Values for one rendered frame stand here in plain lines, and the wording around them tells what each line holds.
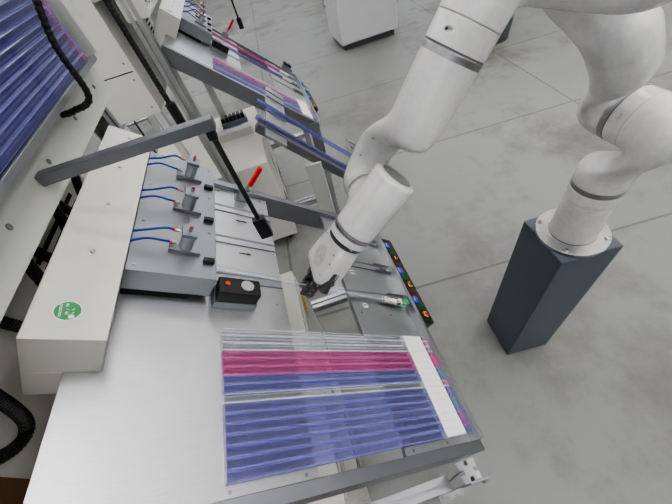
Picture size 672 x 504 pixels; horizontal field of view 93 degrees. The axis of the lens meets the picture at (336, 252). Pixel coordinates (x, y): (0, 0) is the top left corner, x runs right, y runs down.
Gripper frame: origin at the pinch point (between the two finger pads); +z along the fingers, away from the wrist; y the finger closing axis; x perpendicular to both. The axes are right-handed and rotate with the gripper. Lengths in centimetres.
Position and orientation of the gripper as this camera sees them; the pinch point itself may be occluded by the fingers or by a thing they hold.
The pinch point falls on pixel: (309, 285)
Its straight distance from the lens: 72.9
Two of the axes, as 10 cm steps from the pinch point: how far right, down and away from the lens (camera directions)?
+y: 2.1, 6.9, -6.9
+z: -5.4, 6.8, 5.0
